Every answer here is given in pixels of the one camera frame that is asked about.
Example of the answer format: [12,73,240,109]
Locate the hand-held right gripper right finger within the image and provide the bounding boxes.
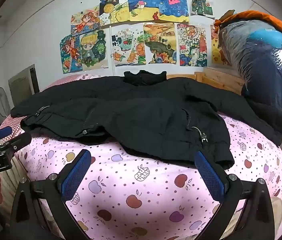
[194,150,276,240]

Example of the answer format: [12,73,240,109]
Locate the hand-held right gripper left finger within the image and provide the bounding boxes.
[9,149,93,240]

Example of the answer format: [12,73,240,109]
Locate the black padded jacket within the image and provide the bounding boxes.
[10,70,282,170]

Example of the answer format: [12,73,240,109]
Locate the beige ribbed cloth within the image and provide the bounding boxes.
[0,140,31,207]

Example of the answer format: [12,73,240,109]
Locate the grey electric fan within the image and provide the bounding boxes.
[0,87,12,121]

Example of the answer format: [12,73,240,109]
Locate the pink apple-print quilt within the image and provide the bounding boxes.
[13,112,282,240]

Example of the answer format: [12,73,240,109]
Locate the clear plastic bag of bedding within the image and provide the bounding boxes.
[217,17,282,112]

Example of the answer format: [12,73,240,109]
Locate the grey wall panel door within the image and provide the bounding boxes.
[8,64,40,103]

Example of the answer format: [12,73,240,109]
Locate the wooden bed frame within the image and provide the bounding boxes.
[166,67,282,189]

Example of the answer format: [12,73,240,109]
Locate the orange-haired child wall drawing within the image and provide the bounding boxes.
[59,35,83,75]

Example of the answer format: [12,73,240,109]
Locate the blond figure wall drawing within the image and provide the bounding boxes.
[79,28,109,72]

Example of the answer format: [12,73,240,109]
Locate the yellow bear wall drawing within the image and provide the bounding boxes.
[210,24,226,65]

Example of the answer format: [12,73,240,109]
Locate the pagoda wall drawing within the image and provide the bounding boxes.
[176,23,209,67]

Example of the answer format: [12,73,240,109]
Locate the fruit juice wall drawing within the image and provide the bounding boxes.
[111,27,147,67]

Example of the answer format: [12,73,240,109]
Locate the mermaid girl wall drawing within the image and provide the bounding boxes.
[70,4,101,36]

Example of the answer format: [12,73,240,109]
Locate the orange landscape wall drawing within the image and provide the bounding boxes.
[143,22,178,65]

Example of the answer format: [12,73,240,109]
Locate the planets wall drawing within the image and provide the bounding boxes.
[99,0,129,27]

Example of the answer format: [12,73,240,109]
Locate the red-haired figure wall drawing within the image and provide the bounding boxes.
[184,0,215,18]

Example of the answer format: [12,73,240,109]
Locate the wide underwater wall drawing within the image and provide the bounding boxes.
[127,0,190,23]

